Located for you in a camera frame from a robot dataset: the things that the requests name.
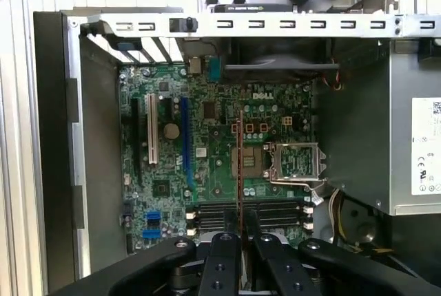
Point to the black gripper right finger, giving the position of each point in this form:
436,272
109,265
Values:
286,272

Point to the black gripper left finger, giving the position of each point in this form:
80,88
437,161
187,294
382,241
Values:
220,268

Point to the RAM stick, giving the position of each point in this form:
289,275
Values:
241,158

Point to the black RAM slot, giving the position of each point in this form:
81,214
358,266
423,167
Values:
275,226
275,211
275,203
275,219

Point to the blue SATA port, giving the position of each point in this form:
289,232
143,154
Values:
151,234
154,217

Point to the green motherboard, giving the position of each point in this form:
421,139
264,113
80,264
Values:
206,172

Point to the CPU socket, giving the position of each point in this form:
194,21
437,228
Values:
253,161

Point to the metal socket cover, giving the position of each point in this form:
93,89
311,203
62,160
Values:
319,162

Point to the blue expansion slot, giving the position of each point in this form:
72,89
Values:
186,144

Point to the round coin battery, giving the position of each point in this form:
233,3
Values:
171,131

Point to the black expansion slot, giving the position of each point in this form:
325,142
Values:
135,137

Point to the white expansion slot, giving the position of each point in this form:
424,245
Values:
152,127

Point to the grey power supply unit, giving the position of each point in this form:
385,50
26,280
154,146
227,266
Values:
361,120

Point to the blue VGA port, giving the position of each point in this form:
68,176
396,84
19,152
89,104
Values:
213,67

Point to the black PC case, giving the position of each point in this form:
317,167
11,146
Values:
55,137

